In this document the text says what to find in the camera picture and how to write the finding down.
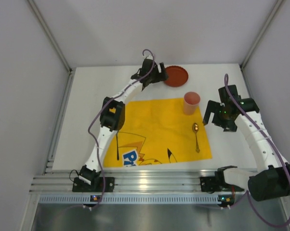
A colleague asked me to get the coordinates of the aluminium mounting rail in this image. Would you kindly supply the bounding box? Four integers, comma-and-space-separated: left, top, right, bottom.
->
29, 169, 290, 193

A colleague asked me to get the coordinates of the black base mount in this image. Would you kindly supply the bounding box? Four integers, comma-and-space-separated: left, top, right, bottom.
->
199, 176, 244, 193
72, 177, 115, 193

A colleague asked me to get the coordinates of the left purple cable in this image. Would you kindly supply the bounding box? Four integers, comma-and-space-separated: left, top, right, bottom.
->
87, 49, 156, 210

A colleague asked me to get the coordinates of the pink plastic cup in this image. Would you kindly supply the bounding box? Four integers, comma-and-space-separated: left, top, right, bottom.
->
183, 91, 200, 115

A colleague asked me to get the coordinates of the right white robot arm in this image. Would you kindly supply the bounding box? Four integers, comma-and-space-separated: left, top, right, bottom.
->
203, 85, 290, 202

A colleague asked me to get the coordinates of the left aluminium corner post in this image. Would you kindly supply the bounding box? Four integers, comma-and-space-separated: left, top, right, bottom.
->
24, 0, 73, 73

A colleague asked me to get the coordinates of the perforated grey cable duct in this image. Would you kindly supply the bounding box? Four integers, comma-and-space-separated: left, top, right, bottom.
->
39, 194, 233, 205

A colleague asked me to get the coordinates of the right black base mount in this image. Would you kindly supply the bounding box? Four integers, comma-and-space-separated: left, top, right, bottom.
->
199, 176, 244, 193

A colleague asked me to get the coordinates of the red round plate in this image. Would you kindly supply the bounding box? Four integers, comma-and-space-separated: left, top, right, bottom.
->
164, 65, 189, 87

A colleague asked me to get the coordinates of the right aluminium corner post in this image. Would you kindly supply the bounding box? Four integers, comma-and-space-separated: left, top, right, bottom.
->
239, 0, 286, 71

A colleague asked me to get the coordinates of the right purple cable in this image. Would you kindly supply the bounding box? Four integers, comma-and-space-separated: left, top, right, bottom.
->
224, 73, 290, 228

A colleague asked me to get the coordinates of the yellow printed cloth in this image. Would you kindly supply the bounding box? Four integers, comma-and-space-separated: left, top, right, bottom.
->
103, 98, 212, 167

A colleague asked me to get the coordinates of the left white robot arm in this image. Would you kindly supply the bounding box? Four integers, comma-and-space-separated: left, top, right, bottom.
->
79, 55, 168, 186

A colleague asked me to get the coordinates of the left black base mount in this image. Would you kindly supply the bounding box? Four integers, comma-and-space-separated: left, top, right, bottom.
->
72, 177, 115, 193

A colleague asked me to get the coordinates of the aluminium corner post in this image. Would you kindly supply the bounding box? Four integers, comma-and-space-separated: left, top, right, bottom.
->
239, 0, 286, 71
24, 0, 73, 73

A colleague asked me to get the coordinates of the gold metal spoon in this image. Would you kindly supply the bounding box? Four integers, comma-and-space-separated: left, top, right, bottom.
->
192, 123, 200, 153

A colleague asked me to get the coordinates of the purple cable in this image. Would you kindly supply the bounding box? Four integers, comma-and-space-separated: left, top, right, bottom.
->
87, 49, 156, 210
224, 73, 290, 228

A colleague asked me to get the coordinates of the blue plastic fork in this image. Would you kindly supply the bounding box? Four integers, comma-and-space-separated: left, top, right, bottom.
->
116, 132, 119, 161

